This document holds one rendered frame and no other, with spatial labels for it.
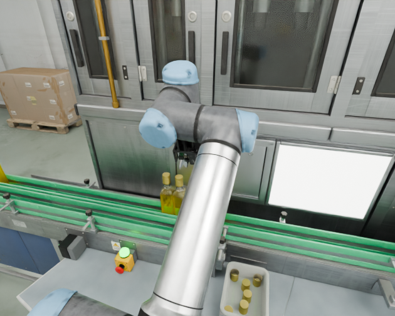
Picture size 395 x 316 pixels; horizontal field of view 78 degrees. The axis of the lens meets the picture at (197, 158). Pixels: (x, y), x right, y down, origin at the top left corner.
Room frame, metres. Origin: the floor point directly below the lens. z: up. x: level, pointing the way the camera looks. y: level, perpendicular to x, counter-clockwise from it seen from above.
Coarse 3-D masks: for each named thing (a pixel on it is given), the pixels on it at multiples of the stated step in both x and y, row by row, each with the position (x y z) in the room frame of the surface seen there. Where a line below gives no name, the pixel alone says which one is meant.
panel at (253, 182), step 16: (256, 144) 0.90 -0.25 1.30; (272, 144) 0.88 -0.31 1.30; (288, 144) 0.87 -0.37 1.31; (304, 144) 0.85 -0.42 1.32; (320, 144) 0.85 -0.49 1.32; (240, 160) 0.92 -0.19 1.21; (256, 160) 0.90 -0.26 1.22; (272, 160) 0.88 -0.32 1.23; (240, 176) 0.92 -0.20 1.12; (256, 176) 0.90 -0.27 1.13; (272, 176) 0.88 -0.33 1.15; (384, 176) 0.77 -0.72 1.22; (240, 192) 0.91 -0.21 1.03; (256, 192) 0.90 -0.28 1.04; (288, 208) 0.85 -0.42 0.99; (368, 208) 0.78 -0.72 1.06
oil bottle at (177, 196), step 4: (176, 192) 0.84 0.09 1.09; (180, 192) 0.84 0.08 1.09; (184, 192) 0.85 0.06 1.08; (172, 196) 0.84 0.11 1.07; (176, 196) 0.83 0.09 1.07; (180, 196) 0.83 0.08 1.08; (172, 200) 0.84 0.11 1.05; (176, 200) 0.83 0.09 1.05; (180, 200) 0.83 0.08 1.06; (176, 204) 0.83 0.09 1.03; (180, 204) 0.83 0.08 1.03; (176, 208) 0.83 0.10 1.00; (176, 212) 0.83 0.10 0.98
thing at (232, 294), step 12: (228, 264) 0.66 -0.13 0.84; (240, 264) 0.66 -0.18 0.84; (228, 276) 0.62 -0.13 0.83; (240, 276) 0.65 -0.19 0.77; (252, 276) 0.64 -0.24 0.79; (264, 276) 0.62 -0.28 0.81; (228, 288) 0.60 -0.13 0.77; (240, 288) 0.60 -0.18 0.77; (252, 288) 0.60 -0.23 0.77; (264, 288) 0.58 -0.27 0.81; (228, 300) 0.55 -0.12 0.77; (240, 300) 0.55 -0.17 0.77; (252, 300) 0.55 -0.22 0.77; (264, 300) 0.53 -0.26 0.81; (228, 312) 0.47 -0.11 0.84; (252, 312) 0.50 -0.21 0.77; (264, 312) 0.48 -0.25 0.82
